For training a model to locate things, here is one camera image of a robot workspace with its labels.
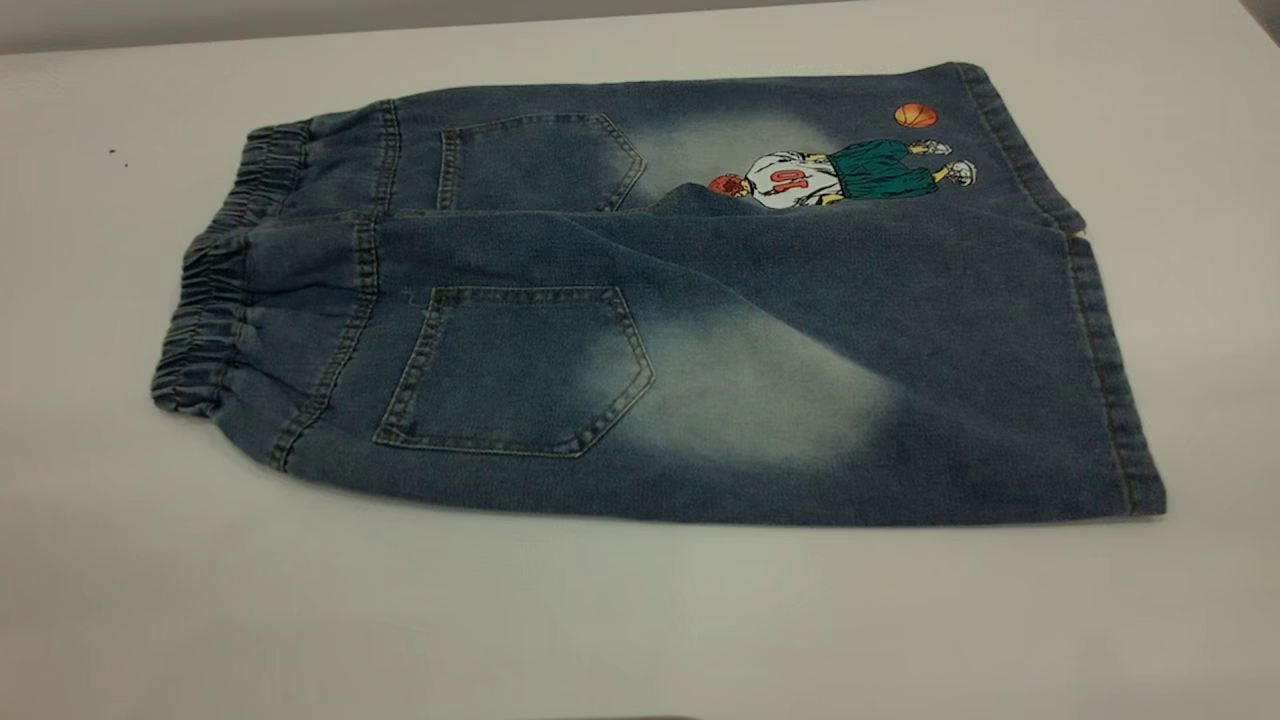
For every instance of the blue denim shorts with cartoon print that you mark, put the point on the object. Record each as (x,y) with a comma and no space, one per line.
(760,300)

